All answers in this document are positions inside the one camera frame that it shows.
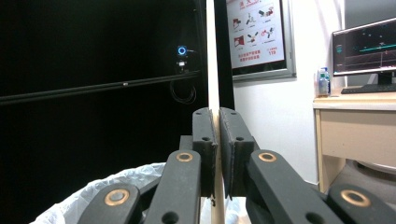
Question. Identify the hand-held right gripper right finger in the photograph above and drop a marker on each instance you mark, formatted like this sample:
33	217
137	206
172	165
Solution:
236	149

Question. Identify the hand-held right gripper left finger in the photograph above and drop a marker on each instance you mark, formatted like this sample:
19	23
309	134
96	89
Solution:
204	140

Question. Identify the wooden chopstick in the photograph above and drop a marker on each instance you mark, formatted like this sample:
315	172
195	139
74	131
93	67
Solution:
212	62

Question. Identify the plastic bottle with blue label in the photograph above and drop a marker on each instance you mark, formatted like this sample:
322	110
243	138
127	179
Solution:
323	82

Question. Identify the light wooden desk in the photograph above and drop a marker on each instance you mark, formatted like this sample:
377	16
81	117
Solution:
355	133

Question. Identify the black horizontal bar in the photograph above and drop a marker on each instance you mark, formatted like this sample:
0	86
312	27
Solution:
93	88

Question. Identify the black keyboard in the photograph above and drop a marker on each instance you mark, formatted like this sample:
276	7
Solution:
369	89

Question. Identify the computer monitor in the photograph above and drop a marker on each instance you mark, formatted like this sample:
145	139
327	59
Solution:
364	49

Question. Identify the framed wall poster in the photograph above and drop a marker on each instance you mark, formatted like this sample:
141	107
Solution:
258	34

